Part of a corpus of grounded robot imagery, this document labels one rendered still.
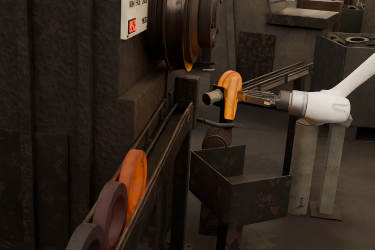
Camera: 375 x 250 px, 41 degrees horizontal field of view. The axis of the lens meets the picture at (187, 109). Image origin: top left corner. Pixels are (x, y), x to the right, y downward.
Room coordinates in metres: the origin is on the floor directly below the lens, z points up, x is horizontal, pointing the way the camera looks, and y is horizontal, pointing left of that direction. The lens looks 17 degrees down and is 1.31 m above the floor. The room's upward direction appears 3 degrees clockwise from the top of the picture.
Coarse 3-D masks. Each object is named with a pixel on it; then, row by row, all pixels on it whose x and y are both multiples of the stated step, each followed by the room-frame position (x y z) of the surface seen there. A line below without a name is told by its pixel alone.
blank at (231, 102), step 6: (234, 78) 1.78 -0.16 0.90; (234, 84) 1.74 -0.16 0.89; (228, 90) 1.73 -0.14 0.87; (234, 90) 1.72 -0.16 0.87; (228, 96) 1.72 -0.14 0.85; (234, 96) 1.71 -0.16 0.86; (228, 102) 1.71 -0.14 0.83; (234, 102) 1.71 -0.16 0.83; (228, 108) 1.71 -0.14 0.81; (234, 108) 1.74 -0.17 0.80; (228, 114) 1.73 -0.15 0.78; (234, 114) 1.79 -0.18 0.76
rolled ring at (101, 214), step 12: (108, 192) 1.07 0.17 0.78; (120, 192) 1.12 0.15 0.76; (96, 204) 1.04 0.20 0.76; (108, 204) 1.04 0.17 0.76; (120, 204) 1.16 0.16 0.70; (96, 216) 1.03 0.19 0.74; (108, 216) 1.03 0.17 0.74; (120, 216) 1.16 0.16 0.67; (108, 228) 1.04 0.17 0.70; (120, 228) 1.14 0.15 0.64; (108, 240) 1.04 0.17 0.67
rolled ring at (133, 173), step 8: (128, 152) 1.28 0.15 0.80; (136, 152) 1.28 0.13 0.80; (144, 152) 1.33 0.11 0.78; (128, 160) 1.25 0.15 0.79; (136, 160) 1.25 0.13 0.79; (144, 160) 1.33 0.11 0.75; (128, 168) 1.22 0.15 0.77; (136, 168) 1.25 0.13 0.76; (144, 168) 1.34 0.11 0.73; (120, 176) 1.21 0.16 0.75; (128, 176) 1.21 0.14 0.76; (136, 176) 1.35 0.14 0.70; (144, 176) 1.34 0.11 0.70; (128, 184) 1.20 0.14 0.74; (136, 184) 1.34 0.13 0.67; (144, 184) 1.34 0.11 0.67; (128, 192) 1.19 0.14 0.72; (136, 192) 1.32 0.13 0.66; (128, 200) 1.19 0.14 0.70; (136, 200) 1.30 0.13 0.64; (128, 208) 1.20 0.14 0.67; (128, 216) 1.22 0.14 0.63
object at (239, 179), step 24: (192, 168) 1.50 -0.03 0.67; (216, 168) 1.55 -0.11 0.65; (240, 168) 1.59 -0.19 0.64; (192, 192) 1.49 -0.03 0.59; (216, 192) 1.35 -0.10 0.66; (240, 192) 1.29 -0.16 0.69; (264, 192) 1.33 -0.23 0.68; (288, 192) 1.36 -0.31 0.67; (216, 216) 1.34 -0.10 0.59; (240, 216) 1.29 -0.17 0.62; (264, 216) 1.33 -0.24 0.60; (240, 240) 1.44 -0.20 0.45
